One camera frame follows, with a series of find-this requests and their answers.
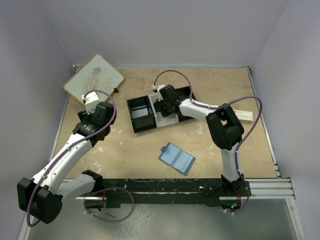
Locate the blue leather card holder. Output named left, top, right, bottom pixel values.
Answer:
left=158, top=142, right=196, bottom=176

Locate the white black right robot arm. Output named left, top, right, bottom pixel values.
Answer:
left=152, top=84, right=244, bottom=190

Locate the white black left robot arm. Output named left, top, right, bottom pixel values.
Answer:
left=17, top=102, right=117, bottom=224

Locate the white card in tray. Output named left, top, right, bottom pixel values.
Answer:
left=132, top=108, right=149, bottom=119

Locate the small white card box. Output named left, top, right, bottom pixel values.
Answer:
left=234, top=110, right=254, bottom=122

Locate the black and white tray organizer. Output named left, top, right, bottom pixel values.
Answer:
left=126, top=92, right=191, bottom=133

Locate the yellow-framed whiteboard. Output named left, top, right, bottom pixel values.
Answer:
left=63, top=54, right=125, bottom=104

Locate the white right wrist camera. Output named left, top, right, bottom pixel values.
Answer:
left=152, top=84, right=165, bottom=92

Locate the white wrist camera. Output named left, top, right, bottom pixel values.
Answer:
left=81, top=91, right=100, bottom=115
left=152, top=84, right=165, bottom=92

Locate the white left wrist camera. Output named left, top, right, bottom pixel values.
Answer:
left=81, top=91, right=100, bottom=115

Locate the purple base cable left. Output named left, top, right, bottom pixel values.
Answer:
left=83, top=187, right=135, bottom=222

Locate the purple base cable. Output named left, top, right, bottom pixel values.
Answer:
left=83, top=187, right=135, bottom=222
left=223, top=179, right=251, bottom=216

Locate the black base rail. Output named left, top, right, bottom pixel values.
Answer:
left=73, top=169, right=252, bottom=208

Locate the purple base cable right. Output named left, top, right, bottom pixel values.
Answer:
left=223, top=179, right=251, bottom=216

